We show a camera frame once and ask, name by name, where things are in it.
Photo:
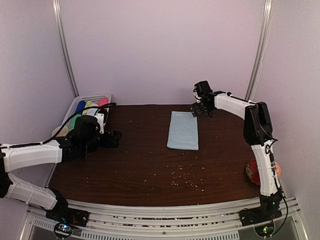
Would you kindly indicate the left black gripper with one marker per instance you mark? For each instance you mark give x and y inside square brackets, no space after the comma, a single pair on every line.
[115,139]

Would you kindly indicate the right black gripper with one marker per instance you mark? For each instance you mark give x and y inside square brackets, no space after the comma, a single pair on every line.
[198,110]

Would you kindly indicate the light blue towel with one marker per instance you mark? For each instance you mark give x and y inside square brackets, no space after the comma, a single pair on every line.
[92,110]
[183,132]

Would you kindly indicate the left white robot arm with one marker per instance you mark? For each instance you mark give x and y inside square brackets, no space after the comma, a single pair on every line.
[59,150]

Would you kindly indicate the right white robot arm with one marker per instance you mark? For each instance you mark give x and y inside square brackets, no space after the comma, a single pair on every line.
[257,132]

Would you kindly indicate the green rolled towel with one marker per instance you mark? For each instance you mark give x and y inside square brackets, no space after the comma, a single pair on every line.
[72,122]

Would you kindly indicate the beige plastic cup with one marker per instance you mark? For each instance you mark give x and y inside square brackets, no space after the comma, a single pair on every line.
[60,131]

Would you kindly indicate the blue rolled towel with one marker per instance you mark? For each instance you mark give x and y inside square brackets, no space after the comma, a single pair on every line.
[80,107]

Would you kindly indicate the yellow rolled towel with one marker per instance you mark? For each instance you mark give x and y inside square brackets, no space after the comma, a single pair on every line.
[88,105]

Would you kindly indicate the white plastic basket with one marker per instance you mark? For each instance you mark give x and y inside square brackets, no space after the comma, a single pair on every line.
[95,98]

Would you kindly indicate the pink rolled towel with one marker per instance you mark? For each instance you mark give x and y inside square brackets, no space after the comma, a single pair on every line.
[103,101]

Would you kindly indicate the red floral bowl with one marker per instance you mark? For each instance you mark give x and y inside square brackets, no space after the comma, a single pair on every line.
[252,172]

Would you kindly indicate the orange white patterned bowl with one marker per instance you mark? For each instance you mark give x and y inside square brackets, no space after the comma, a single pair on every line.
[278,170]

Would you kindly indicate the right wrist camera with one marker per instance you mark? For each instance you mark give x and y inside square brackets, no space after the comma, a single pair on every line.
[202,88]

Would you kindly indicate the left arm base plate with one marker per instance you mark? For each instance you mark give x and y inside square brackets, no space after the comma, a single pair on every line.
[71,216]

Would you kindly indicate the right aluminium frame post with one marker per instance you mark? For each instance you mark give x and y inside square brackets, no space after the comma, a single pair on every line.
[260,50]

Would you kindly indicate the aluminium frame post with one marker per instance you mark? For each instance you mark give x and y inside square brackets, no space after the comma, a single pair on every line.
[64,48]
[260,50]

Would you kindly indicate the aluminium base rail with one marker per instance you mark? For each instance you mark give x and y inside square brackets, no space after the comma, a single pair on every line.
[218,221]

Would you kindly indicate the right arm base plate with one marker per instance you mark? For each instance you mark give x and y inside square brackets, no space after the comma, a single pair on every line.
[255,216]

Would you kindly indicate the left aluminium frame post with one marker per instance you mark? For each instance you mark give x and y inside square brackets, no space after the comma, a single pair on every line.
[64,48]

